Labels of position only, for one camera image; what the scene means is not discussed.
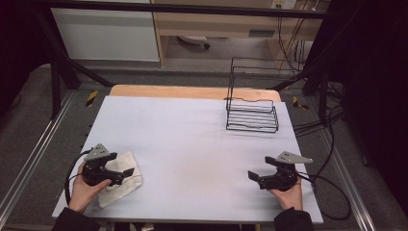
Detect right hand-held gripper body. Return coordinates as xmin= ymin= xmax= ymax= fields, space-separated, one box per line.
xmin=258 ymin=151 xmax=314 ymax=193

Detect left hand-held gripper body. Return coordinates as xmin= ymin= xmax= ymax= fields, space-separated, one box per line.
xmin=81 ymin=143 xmax=114 ymax=188

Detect white cloth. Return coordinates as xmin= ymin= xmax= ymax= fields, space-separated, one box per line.
xmin=97 ymin=151 xmax=143 ymax=209

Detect black wire rack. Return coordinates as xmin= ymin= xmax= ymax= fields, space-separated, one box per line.
xmin=225 ymin=56 xmax=280 ymax=134

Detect person's right hand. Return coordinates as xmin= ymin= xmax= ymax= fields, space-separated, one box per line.
xmin=268 ymin=177 xmax=304 ymax=212

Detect person's left hand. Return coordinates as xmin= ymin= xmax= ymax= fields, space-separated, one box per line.
xmin=67 ymin=161 xmax=113 ymax=214

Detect white foam mat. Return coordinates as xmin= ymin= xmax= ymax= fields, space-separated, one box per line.
xmin=51 ymin=95 xmax=324 ymax=225

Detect black metal stand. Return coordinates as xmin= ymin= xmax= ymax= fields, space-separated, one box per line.
xmin=271 ymin=57 xmax=342 ymax=127
xmin=31 ymin=9 xmax=114 ymax=120

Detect white cabinet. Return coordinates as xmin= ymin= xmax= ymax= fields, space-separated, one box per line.
xmin=50 ymin=7 xmax=161 ymax=63

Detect dark curtain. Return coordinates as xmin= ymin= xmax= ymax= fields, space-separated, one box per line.
xmin=0 ymin=0 xmax=56 ymax=114
xmin=306 ymin=0 xmax=408 ymax=208

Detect chair base with casters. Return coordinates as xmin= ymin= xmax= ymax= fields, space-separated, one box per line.
xmin=176 ymin=35 xmax=212 ymax=51

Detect wooden desk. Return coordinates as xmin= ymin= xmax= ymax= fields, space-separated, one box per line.
xmin=149 ymin=0 xmax=332 ymax=69

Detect white power strip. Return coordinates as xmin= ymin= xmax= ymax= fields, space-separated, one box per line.
xmin=270 ymin=0 xmax=298 ymax=11

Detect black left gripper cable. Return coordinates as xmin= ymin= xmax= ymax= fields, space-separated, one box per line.
xmin=64 ymin=148 xmax=94 ymax=206

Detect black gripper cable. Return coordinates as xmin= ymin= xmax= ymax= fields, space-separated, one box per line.
xmin=297 ymin=172 xmax=352 ymax=222
xmin=64 ymin=148 xmax=94 ymax=206

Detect bundle of black floor cables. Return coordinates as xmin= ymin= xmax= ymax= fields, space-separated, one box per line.
xmin=293 ymin=82 xmax=346 ymax=140

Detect aluminium rail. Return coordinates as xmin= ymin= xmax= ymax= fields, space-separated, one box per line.
xmin=0 ymin=90 xmax=75 ymax=223
xmin=319 ymin=127 xmax=377 ymax=231

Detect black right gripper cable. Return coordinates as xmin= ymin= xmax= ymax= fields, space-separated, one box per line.
xmin=297 ymin=172 xmax=352 ymax=222

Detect hanging cables under desk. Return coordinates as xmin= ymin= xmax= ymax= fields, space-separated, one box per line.
xmin=276 ymin=15 xmax=306 ymax=77

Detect black frame crossbar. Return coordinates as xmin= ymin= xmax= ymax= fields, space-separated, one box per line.
xmin=40 ymin=0 xmax=333 ymax=20

